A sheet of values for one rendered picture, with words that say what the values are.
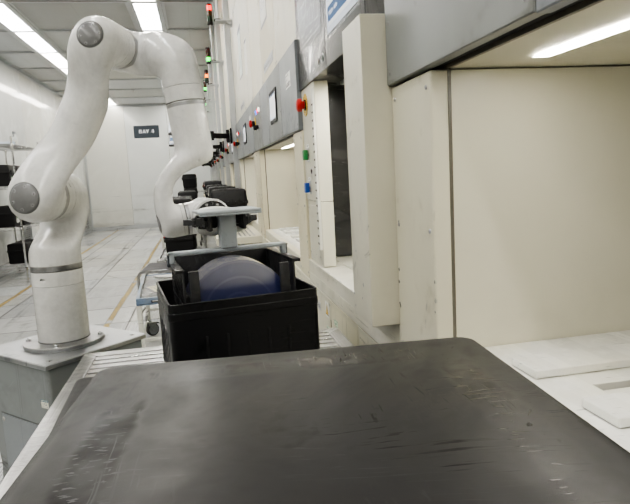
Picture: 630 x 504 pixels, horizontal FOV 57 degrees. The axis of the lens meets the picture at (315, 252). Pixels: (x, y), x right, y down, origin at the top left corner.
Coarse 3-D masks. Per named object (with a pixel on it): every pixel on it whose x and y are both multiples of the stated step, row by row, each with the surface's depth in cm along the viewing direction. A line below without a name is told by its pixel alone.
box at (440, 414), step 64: (128, 384) 39; (192, 384) 38; (256, 384) 38; (320, 384) 37; (384, 384) 36; (448, 384) 36; (512, 384) 35; (64, 448) 30; (128, 448) 30; (192, 448) 29; (256, 448) 29; (320, 448) 28; (384, 448) 28; (448, 448) 28; (512, 448) 27; (576, 448) 27
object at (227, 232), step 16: (224, 208) 117; (240, 208) 114; (256, 208) 112; (224, 224) 114; (224, 240) 114; (176, 256) 123; (192, 256) 124; (208, 256) 125; (256, 256) 128; (272, 256) 124; (288, 256) 114; (176, 272) 103; (192, 272) 104; (288, 272) 110; (176, 288) 115; (192, 288) 105; (288, 288) 111; (176, 304) 119
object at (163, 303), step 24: (168, 288) 126; (312, 288) 109; (168, 312) 101; (192, 312) 101; (216, 312) 103; (240, 312) 104; (264, 312) 106; (288, 312) 107; (312, 312) 109; (168, 336) 106; (192, 336) 102; (216, 336) 103; (240, 336) 105; (264, 336) 106; (288, 336) 108; (312, 336) 110; (168, 360) 111
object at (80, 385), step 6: (84, 378) 87; (90, 378) 87; (78, 384) 84; (84, 384) 84; (72, 390) 82; (78, 390) 82; (72, 396) 80; (78, 396) 79; (66, 402) 78; (72, 402) 77; (66, 408) 75; (60, 414) 74; (54, 426) 70
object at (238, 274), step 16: (208, 272) 108; (224, 272) 109; (240, 272) 110; (256, 272) 111; (272, 272) 112; (208, 288) 108; (224, 288) 109; (240, 288) 110; (256, 288) 111; (272, 288) 112
